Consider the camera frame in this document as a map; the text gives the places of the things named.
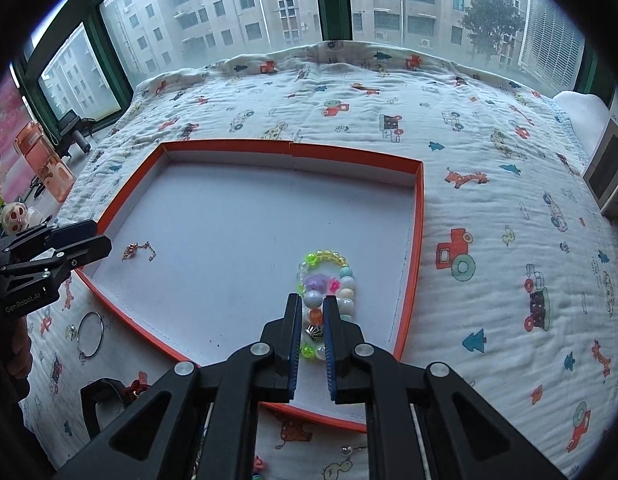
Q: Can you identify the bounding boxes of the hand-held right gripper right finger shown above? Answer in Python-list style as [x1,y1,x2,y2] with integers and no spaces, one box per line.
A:
[322,295,564,480]

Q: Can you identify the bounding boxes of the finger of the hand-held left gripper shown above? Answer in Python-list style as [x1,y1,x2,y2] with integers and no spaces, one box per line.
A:
[0,218,99,262]
[0,234,113,282]

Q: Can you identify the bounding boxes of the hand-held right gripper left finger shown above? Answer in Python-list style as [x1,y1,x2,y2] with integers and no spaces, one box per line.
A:
[54,294,303,480]

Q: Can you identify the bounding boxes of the pastel bead bracelet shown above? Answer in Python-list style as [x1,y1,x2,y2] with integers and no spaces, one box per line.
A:
[301,266,359,323]

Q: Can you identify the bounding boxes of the silver bangle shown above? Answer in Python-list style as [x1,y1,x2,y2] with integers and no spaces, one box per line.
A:
[76,311,108,361]

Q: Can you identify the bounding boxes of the black smart watch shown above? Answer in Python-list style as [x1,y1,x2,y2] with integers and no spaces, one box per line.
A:
[80,377,128,441]

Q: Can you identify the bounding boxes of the orange cardboard box tray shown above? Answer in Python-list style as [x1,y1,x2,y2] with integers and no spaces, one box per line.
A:
[74,141,425,433]

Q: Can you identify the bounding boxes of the red string bracelet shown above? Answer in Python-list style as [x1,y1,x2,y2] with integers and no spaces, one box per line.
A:
[125,379,151,402]

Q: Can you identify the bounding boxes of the white skull toy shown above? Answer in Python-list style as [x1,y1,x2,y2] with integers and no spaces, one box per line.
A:
[0,201,30,235]

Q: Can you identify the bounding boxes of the orange water bottle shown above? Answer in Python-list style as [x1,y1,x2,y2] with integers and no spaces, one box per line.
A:
[15,121,76,204]

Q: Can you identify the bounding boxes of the pink curtain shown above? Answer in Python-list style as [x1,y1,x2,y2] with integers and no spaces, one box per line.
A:
[0,72,45,161]

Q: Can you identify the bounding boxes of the printed white blanket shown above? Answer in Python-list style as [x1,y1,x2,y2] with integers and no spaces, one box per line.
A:
[19,40,618,480]

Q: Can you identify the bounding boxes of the white cardboard box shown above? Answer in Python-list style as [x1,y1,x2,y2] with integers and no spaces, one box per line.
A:
[581,87,618,219]

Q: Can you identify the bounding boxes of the white pillow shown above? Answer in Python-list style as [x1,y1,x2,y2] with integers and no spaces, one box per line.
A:
[553,91,612,161]

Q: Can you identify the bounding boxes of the tree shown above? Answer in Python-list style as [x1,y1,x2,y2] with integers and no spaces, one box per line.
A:
[460,0,520,61]

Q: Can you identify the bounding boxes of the rose gold chain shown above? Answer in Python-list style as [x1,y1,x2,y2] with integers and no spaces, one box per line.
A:
[122,242,158,263]

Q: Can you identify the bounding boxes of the black handle device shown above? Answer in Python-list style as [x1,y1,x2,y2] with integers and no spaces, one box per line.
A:
[56,109,96,159]

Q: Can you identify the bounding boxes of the green window frame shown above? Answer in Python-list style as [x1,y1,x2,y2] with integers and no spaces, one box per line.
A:
[12,0,614,136]

